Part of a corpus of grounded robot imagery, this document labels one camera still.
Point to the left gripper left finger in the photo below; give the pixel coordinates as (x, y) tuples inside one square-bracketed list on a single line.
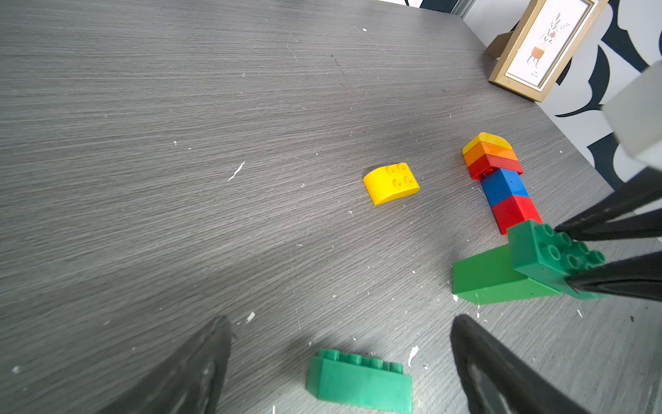
[(188, 381)]

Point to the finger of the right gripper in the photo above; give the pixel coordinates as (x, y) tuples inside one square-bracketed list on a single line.
[(638, 277), (613, 218)]

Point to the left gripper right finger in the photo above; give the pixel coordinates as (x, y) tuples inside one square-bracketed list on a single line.
[(495, 380)]

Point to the dark green wide lego brick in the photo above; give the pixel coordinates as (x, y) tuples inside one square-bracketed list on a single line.
[(548, 256)]

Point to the red square lego brick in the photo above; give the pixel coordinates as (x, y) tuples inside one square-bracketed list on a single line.
[(515, 210)]

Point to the blue square lego brick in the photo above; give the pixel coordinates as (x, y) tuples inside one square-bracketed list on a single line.
[(502, 184)]

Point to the red long lego brick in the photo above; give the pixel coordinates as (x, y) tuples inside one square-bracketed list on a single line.
[(486, 165)]

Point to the dark green long lego brick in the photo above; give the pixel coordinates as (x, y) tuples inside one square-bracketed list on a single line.
[(351, 379)]

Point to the yellow curved lego brick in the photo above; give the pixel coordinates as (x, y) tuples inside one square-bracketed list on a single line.
[(391, 182), (484, 137)]

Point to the orange lego brick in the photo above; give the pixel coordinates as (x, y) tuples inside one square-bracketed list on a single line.
[(485, 148)]

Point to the light green square lego brick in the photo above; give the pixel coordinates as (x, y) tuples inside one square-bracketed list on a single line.
[(489, 278)]

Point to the wooden framed picture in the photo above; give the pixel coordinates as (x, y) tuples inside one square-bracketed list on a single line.
[(531, 58)]

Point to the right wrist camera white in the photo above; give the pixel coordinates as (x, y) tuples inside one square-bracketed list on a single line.
[(635, 117)]

